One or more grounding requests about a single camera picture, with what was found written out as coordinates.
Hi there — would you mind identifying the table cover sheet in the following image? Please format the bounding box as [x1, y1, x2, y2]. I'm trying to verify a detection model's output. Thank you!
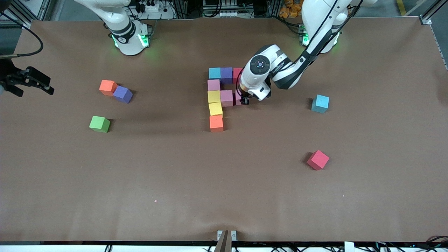
[0, 17, 448, 243]

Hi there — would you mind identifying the orange foam cube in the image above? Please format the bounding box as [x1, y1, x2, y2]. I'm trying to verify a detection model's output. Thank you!
[209, 115, 224, 132]
[99, 80, 118, 96]

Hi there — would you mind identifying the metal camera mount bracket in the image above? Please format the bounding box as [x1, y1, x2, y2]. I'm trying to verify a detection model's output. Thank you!
[217, 230, 237, 252]

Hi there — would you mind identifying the white power strip with plugs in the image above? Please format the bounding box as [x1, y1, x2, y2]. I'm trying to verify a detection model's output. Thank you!
[135, 0, 160, 13]

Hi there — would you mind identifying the aluminium frame profile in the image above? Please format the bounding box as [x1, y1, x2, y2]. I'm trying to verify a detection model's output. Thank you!
[5, 0, 48, 29]
[418, 0, 448, 70]

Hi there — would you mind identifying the green foam cube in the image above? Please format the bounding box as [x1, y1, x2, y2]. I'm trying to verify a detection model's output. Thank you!
[89, 116, 111, 133]

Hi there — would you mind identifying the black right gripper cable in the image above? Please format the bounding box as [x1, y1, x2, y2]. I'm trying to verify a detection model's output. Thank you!
[0, 12, 44, 58]

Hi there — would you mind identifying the purple foam cube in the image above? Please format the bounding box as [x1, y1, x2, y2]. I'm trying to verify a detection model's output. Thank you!
[220, 67, 234, 84]
[113, 85, 133, 104]

